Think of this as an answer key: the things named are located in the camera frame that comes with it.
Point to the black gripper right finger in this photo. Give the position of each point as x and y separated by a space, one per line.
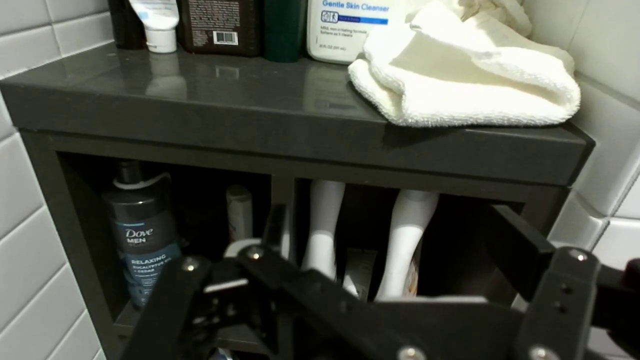
559 286

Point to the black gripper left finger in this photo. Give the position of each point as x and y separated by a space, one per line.
161 328

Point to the grey Dove bottle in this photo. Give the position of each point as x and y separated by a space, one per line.
139 208

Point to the small white roll-on bottle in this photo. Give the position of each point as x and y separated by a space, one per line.
239 207

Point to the dark grey shelf unit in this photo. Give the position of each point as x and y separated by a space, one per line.
215 121

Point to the black bottle far left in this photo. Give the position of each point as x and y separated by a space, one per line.
127 27

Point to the dark green tall bottle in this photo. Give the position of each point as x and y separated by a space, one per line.
283 29

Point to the white pump lotion bottle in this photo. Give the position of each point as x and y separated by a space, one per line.
339 29

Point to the white folded towel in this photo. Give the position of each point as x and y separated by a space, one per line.
467 63

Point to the white squeeze tube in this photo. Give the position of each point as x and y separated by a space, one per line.
161 21

